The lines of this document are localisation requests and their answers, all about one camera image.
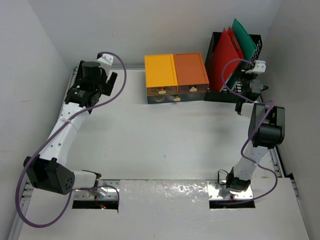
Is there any black mesh file rack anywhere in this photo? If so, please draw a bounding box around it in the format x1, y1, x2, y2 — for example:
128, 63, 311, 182
204, 32, 263, 104

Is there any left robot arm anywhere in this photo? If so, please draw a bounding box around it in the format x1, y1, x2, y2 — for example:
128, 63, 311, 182
26, 54, 117, 195

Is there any green folder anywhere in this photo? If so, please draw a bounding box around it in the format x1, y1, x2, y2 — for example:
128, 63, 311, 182
226, 18, 257, 90

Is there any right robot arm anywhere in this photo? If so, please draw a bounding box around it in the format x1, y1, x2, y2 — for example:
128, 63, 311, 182
225, 70, 286, 192

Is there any red folder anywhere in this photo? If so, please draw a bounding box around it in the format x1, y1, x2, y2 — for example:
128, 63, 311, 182
208, 26, 244, 92

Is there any orange drawer box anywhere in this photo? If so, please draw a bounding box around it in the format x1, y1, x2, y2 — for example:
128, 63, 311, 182
173, 52, 209, 94

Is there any yellow drawer box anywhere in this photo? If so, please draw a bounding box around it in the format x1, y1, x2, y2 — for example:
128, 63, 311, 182
144, 54, 178, 96

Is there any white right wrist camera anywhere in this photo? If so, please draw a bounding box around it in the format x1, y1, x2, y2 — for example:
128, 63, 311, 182
245, 60, 266, 75

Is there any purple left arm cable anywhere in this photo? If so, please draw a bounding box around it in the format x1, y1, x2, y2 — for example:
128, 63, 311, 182
14, 51, 127, 228

